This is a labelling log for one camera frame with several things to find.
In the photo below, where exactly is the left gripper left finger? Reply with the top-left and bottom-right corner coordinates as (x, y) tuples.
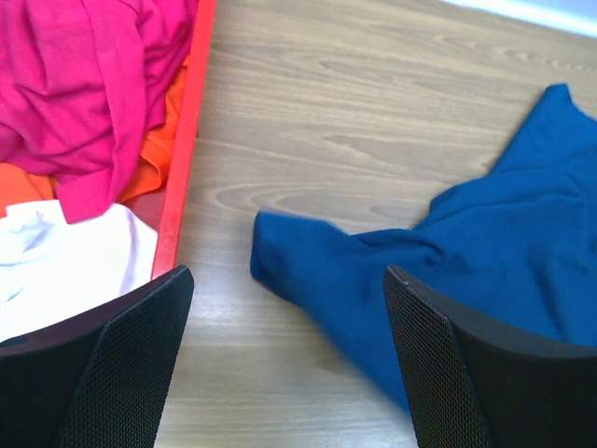
(1, 265), (194, 447)

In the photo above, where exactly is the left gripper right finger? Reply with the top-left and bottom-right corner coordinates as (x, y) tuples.
(383, 266), (596, 447)

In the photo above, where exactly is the blue printed t shirt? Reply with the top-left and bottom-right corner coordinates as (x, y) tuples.
(250, 84), (596, 407)

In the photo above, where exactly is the white t shirt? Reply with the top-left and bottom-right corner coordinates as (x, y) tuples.
(1, 200), (158, 341)

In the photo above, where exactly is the red plastic bin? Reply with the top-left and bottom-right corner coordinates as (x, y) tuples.
(119, 1), (216, 294)

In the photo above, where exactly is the orange t shirt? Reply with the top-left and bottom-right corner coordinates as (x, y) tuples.
(1, 60), (188, 217)

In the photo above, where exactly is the magenta t shirt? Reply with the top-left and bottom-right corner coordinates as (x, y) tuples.
(1, 1), (199, 223)

